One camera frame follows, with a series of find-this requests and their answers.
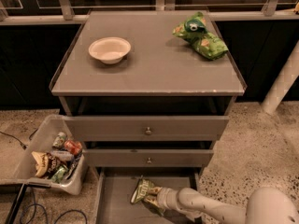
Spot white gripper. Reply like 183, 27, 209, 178
144, 187, 181, 211

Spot green jalapeno chip bag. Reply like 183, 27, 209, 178
130, 178, 165, 216

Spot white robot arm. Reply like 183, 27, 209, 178
154, 49, 298, 224

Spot bottom open grey drawer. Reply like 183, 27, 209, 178
95, 167, 202, 224

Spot middle grey drawer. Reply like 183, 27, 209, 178
83, 149, 213, 167

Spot grey drawer cabinet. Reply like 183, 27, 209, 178
49, 9, 248, 224

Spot top grey drawer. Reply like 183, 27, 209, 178
64, 116, 228, 142

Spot brown snack bag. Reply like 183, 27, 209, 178
32, 151, 62, 177

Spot green chip bag on counter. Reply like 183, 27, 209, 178
172, 12, 229, 61

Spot orange soda can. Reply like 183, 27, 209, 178
64, 140, 82, 156

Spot green snack packet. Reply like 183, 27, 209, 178
50, 165, 68, 183

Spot silver can lying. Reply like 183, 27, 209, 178
50, 150, 74, 161

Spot clear plastic bin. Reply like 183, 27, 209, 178
0, 115, 88, 195

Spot green soda can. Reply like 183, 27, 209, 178
52, 132, 67, 149

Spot metal window railing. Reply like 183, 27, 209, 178
0, 0, 299, 24

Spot blue cable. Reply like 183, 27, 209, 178
19, 187, 89, 224

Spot black cable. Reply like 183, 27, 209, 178
0, 128, 39, 150

